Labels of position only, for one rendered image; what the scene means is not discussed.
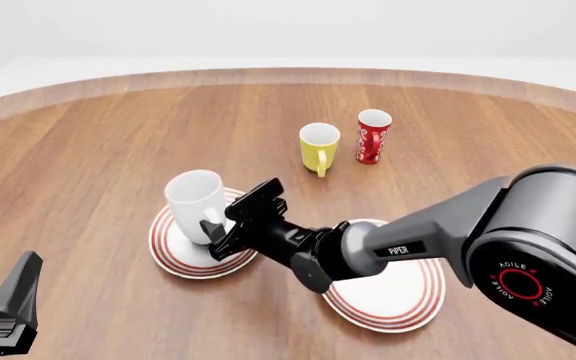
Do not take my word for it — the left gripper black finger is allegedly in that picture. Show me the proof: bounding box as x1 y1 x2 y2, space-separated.
0 250 44 331

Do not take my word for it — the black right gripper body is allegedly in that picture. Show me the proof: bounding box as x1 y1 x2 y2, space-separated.
207 177 288 261

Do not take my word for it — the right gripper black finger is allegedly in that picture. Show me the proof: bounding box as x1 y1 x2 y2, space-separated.
199 219 229 246

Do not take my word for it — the white plate with red rings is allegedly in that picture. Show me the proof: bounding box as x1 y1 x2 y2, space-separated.
321 218 447 334
148 186 260 280

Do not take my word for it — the yellow and white mug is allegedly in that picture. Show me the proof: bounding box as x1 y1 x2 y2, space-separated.
298 122 342 180

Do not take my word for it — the red patterned mug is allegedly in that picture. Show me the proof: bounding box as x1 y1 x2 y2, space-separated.
353 108 394 166

